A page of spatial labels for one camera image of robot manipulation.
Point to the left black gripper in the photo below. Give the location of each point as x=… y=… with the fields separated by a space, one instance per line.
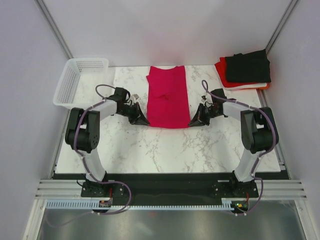
x=138 y=118

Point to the aluminium corner post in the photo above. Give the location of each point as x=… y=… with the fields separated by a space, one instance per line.
x=281 y=24
x=54 y=28

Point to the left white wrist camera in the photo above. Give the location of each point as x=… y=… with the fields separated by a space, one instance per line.
x=134 y=98

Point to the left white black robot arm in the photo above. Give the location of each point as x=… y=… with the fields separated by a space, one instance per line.
x=83 y=136

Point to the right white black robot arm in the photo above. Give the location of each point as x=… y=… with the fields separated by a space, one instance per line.
x=259 y=136

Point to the left aluminium corner post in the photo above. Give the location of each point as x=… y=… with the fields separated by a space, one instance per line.
x=54 y=28

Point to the aluminium front frame rail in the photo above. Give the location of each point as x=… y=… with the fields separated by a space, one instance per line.
x=272 y=190

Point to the folded orange t shirt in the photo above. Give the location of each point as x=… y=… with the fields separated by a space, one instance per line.
x=266 y=86

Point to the folded black t shirt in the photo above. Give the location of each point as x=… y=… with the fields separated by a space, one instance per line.
x=253 y=67

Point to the folded white t shirt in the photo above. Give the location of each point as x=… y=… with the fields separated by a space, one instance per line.
x=247 y=86

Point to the crimson red t shirt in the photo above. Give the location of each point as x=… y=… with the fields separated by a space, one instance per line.
x=167 y=104

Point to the right aluminium corner post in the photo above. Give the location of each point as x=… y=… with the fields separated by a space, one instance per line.
x=281 y=24

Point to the white plastic laundry basket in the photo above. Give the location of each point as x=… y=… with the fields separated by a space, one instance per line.
x=76 y=86

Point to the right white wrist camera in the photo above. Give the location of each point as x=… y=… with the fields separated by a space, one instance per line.
x=203 y=99

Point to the white slotted cable duct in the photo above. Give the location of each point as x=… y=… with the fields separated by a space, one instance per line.
x=95 y=204

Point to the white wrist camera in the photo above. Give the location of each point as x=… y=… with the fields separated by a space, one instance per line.
x=134 y=98
x=203 y=99

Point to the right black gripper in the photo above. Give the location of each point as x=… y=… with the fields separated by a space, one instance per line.
x=199 y=119

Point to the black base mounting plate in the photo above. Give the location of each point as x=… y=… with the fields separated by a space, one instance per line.
x=168 y=188

